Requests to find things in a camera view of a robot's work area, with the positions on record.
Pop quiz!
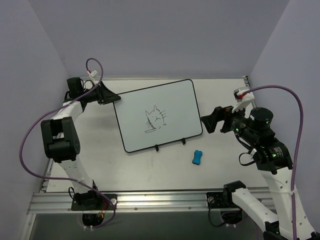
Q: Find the blue whiteboard eraser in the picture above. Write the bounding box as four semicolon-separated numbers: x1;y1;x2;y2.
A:
192;150;203;165

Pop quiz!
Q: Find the white whiteboard black frame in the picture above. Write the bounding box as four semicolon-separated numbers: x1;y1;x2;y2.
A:
113;79;203;153

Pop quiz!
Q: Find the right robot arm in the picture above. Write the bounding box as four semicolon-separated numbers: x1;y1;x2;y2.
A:
200;106;320;240

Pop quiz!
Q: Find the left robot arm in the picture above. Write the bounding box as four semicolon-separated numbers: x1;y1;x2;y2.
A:
40;77;121;210

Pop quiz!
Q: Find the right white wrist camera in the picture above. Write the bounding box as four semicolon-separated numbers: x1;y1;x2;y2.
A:
232;86;255;113

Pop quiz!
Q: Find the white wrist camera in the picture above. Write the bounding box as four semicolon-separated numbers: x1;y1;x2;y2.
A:
232;86;255;113
87;70;99;81

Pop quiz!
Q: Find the right black thin cable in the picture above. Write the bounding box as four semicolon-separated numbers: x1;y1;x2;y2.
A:
233;132;258;166

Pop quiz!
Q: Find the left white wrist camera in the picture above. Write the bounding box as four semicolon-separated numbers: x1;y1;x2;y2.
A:
87;70;99;81

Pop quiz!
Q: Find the back aluminium rail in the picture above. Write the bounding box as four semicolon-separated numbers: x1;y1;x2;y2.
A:
102;75;248;81

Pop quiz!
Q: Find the right aluminium side rail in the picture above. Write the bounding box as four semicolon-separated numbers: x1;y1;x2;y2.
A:
243;75;257;110

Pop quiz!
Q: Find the aluminium side rail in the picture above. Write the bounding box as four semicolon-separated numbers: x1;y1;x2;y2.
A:
243;75;257;110
40;159;54;193

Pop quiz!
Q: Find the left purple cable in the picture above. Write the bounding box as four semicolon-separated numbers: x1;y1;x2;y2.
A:
19;58;117;230

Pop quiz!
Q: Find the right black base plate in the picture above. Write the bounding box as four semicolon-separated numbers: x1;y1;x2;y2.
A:
206;191;238;209

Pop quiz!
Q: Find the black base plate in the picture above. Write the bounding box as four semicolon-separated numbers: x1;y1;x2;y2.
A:
71;191;118;211
206;191;238;209

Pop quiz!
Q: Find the left aluminium side rail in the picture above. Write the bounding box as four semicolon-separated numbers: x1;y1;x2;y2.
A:
40;159;54;193

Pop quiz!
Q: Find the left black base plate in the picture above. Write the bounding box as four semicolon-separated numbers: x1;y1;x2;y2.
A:
71;191;118;211

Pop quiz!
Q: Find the aluminium front rail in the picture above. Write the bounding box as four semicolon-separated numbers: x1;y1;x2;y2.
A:
27;188;278;213

